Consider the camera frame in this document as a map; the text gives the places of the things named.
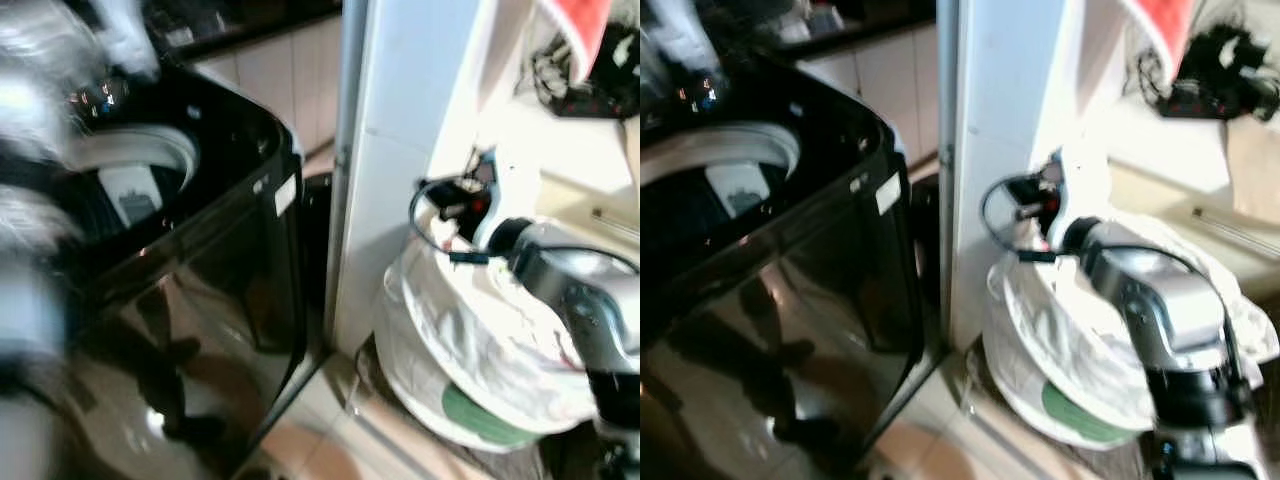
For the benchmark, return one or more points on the pale hanging garment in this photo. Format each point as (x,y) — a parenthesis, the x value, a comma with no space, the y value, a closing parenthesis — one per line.
(668,30)
(130,35)

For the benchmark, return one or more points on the white tall cabinet panel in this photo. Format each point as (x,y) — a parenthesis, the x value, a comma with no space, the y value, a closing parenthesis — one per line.
(1000,130)
(400,150)

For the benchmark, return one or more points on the black top-load washing machine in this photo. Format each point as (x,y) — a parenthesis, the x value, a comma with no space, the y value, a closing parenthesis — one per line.
(820,310)
(210,300)

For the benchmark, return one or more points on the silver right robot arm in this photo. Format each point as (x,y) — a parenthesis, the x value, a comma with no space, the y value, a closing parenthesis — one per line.
(585,295)
(1165,300)

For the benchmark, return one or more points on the white round laundry basket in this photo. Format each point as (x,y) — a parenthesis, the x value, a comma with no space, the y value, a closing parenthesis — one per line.
(1020,395)
(420,395)

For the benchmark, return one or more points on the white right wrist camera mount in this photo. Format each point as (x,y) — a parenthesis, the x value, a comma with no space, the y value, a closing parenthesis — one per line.
(1082,185)
(505,190)

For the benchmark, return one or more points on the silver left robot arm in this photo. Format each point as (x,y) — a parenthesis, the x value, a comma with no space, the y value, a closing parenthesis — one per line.
(25,320)

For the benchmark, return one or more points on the red cloth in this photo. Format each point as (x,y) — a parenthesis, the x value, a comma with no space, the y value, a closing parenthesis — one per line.
(585,30)
(1165,30)

